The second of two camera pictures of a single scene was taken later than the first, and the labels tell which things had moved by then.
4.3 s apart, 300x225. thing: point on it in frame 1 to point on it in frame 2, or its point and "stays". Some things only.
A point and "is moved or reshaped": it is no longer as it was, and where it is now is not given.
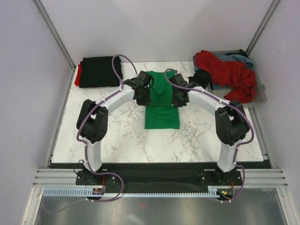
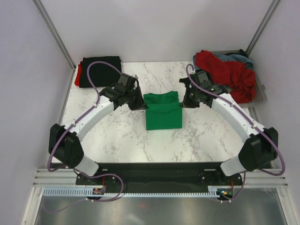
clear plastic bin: (260, 95) stays
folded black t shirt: (97, 71) stays
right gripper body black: (176, 101) to (195, 99)
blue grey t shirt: (249, 65) stays
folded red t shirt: (78, 76) stays
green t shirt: (161, 113) is moved or reshaped
